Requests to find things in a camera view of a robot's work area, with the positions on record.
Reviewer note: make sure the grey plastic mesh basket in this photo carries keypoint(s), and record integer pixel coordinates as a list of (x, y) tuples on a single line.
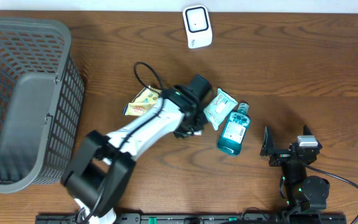
[(41, 95)]

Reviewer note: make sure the yellow snack bag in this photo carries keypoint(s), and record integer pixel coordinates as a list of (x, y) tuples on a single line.
[(144, 100)]

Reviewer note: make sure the teal mouthwash bottle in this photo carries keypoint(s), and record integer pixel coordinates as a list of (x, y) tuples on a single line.
[(234, 131)]

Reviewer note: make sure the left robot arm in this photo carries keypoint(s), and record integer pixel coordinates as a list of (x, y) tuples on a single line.
[(99, 173)]

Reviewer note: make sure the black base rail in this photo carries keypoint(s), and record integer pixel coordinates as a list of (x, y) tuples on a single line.
[(135, 218)]

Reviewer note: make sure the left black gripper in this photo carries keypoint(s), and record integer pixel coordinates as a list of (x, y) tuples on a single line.
[(201, 119)]

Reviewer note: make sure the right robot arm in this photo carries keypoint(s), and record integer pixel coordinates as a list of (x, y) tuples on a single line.
[(303, 193)]

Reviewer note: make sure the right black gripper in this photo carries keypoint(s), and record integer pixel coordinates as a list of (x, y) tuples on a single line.
[(268, 145)]

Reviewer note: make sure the white barcode scanner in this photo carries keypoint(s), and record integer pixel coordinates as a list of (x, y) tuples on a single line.
[(197, 26)]

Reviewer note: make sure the teal wet wipes pack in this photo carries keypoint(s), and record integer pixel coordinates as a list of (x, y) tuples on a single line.
[(219, 108)]

